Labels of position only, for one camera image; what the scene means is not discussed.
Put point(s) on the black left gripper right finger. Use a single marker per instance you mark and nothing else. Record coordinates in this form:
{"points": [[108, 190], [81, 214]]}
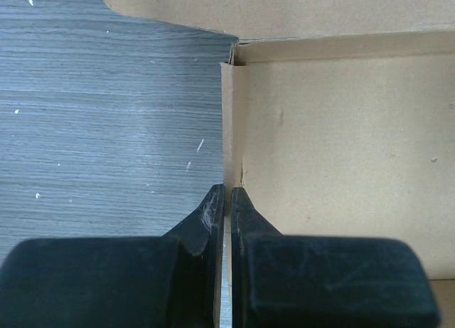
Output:
{"points": [[323, 281]]}

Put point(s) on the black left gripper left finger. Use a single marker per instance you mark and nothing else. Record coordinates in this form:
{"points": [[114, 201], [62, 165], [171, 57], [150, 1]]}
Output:
{"points": [[173, 280]]}

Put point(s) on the brown cardboard box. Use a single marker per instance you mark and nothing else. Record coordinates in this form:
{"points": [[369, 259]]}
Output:
{"points": [[338, 116]]}

